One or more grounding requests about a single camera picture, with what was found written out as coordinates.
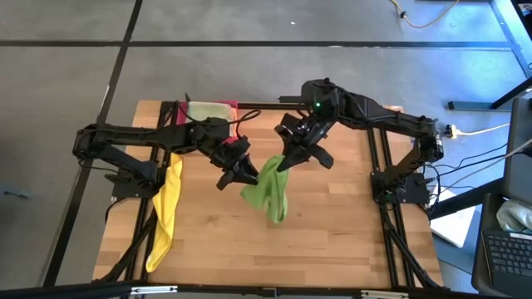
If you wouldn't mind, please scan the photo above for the pale green microfiber towel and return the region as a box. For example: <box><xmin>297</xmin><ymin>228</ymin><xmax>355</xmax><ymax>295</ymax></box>
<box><xmin>185</xmin><ymin>100</ymin><xmax>234</xmax><ymax>140</ymax></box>

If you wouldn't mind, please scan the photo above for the white power cable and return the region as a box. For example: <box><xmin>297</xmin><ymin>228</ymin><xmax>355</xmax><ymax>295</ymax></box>
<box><xmin>456</xmin><ymin>122</ymin><xmax>511</xmax><ymax>137</ymax></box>

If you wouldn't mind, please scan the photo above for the yellow microfiber towel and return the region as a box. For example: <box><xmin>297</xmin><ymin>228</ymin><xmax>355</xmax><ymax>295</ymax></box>
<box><xmin>145</xmin><ymin>152</ymin><xmax>185</xmax><ymax>274</ymax></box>

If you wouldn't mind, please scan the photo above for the white plastic bag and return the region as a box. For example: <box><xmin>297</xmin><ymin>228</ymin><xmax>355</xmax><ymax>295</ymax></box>
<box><xmin>495</xmin><ymin>199</ymin><xmax>532</xmax><ymax>234</ymax></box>

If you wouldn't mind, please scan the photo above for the black desk leg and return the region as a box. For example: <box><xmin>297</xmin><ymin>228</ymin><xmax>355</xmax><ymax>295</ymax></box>
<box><xmin>446</xmin><ymin>76</ymin><xmax>532</xmax><ymax>113</ymax></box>

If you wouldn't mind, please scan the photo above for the black laptop keyboard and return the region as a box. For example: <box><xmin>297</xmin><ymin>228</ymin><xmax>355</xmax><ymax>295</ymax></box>
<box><xmin>480</xmin><ymin>229</ymin><xmax>532</xmax><ymax>298</ymax></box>

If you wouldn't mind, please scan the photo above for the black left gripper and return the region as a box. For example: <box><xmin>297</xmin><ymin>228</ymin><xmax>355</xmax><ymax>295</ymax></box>
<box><xmin>207</xmin><ymin>135</ymin><xmax>260</xmax><ymax>192</ymax></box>

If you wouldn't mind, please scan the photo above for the yellow floor cable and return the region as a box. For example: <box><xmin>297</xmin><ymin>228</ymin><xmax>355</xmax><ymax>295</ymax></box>
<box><xmin>389</xmin><ymin>0</ymin><xmax>461</xmax><ymax>30</ymax></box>

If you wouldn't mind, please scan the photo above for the pink plastic bin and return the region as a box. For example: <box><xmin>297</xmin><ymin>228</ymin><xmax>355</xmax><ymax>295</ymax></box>
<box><xmin>175</xmin><ymin>98</ymin><xmax>240</xmax><ymax>146</ymax></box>

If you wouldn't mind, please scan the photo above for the black mounting bar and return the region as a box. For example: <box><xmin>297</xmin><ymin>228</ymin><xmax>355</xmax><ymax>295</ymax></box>
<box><xmin>278</xmin><ymin>94</ymin><xmax>355</xmax><ymax>106</ymax></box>

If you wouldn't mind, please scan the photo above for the bright green microfiber towel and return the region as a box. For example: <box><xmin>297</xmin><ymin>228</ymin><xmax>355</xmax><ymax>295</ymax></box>
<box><xmin>239</xmin><ymin>154</ymin><xmax>291</xmax><ymax>226</ymax></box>

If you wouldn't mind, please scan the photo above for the black aluminium table frame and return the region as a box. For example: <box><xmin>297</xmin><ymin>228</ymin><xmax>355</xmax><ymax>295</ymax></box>
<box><xmin>97</xmin><ymin>100</ymin><xmax>448</xmax><ymax>292</ymax></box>

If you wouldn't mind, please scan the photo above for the grey floor cable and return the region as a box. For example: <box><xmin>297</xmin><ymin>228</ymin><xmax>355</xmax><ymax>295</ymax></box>
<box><xmin>431</xmin><ymin>139</ymin><xmax>532</xmax><ymax>196</ymax></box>

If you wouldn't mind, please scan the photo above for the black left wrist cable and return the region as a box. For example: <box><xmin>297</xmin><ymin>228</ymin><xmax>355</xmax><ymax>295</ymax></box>
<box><xmin>182</xmin><ymin>108</ymin><xmax>263</xmax><ymax>140</ymax></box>

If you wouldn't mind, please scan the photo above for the white flat board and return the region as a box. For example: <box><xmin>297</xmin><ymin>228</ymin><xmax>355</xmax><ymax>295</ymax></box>
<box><xmin>429</xmin><ymin>184</ymin><xmax>477</xmax><ymax>249</ymax></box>

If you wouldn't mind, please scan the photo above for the dark grey panel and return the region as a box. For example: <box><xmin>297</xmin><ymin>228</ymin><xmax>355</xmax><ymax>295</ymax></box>
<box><xmin>500</xmin><ymin>96</ymin><xmax>532</xmax><ymax>205</ymax></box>

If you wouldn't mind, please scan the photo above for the silver metal bracket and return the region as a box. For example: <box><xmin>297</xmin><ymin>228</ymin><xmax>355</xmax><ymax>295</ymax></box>
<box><xmin>130</xmin><ymin>284</ymin><xmax>179</xmax><ymax>296</ymax></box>
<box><xmin>359</xmin><ymin>289</ymin><xmax>410</xmax><ymax>299</ymax></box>

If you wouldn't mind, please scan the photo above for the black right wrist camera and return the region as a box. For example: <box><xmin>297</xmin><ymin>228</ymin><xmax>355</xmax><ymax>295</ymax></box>
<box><xmin>307</xmin><ymin>121</ymin><xmax>330</xmax><ymax>145</ymax></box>

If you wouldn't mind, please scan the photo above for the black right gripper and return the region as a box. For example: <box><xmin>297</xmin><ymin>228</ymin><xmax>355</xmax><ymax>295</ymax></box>
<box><xmin>273</xmin><ymin>112</ymin><xmax>335</xmax><ymax>174</ymax></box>

